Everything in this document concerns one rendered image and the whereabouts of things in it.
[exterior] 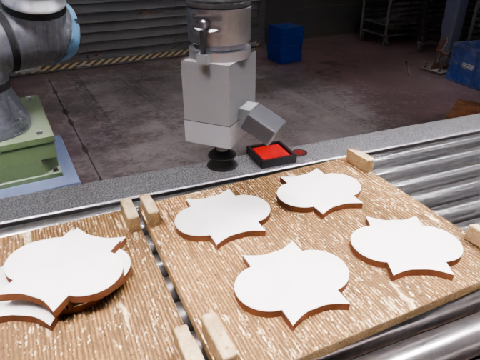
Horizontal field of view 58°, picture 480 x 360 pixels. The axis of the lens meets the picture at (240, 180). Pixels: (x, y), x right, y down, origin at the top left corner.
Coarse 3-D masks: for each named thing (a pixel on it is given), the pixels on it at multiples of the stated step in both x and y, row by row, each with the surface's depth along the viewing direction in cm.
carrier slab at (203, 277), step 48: (240, 192) 72; (384, 192) 72; (240, 240) 60; (288, 240) 60; (336, 240) 60; (192, 288) 52; (384, 288) 52; (432, 288) 52; (240, 336) 46; (288, 336) 46; (336, 336) 46
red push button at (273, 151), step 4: (276, 144) 90; (256, 148) 88; (260, 148) 88; (264, 148) 88; (268, 148) 88; (272, 148) 88; (276, 148) 88; (280, 148) 88; (256, 152) 86; (260, 152) 86; (264, 152) 86; (268, 152) 86; (272, 152) 86; (276, 152) 86; (280, 152) 86; (284, 152) 86; (260, 156) 85; (264, 156) 85; (268, 156) 85; (272, 156) 85; (276, 156) 85
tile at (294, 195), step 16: (288, 176) 74; (304, 176) 74; (320, 176) 74; (336, 176) 74; (288, 192) 69; (304, 192) 69; (320, 192) 69; (336, 192) 69; (352, 192) 69; (288, 208) 67; (304, 208) 66; (320, 208) 65; (336, 208) 66; (352, 208) 67
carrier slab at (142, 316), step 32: (64, 224) 64; (96, 224) 64; (0, 256) 57; (128, 288) 52; (160, 288) 52; (64, 320) 48; (96, 320) 48; (128, 320) 48; (160, 320) 48; (0, 352) 44; (32, 352) 44; (64, 352) 44; (96, 352) 44; (128, 352) 44; (160, 352) 44
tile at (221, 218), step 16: (224, 192) 69; (192, 208) 65; (208, 208) 65; (224, 208) 65; (240, 208) 65; (256, 208) 65; (176, 224) 62; (192, 224) 62; (208, 224) 62; (224, 224) 62; (240, 224) 62; (256, 224) 62; (192, 240) 60; (208, 240) 60; (224, 240) 59
